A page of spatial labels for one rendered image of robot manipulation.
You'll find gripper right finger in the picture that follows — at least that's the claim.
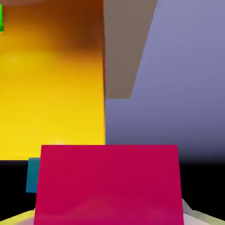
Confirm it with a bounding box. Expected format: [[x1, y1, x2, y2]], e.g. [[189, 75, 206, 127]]
[[181, 198, 225, 225]]

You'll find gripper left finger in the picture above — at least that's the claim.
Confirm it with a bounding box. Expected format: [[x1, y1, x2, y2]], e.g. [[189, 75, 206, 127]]
[[0, 209, 36, 225]]

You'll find small red cube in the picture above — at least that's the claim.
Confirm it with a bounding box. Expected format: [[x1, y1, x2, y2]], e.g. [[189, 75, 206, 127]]
[[33, 144, 185, 225]]

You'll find small teal cube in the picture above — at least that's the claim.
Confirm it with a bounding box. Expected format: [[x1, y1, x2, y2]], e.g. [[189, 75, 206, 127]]
[[25, 157, 41, 193]]

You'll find small green cube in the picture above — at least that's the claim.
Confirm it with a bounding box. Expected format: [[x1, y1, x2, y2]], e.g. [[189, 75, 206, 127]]
[[0, 4, 4, 33]]

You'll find large yellow box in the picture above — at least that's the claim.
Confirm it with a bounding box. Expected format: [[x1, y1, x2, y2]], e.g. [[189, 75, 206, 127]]
[[0, 0, 106, 161]]

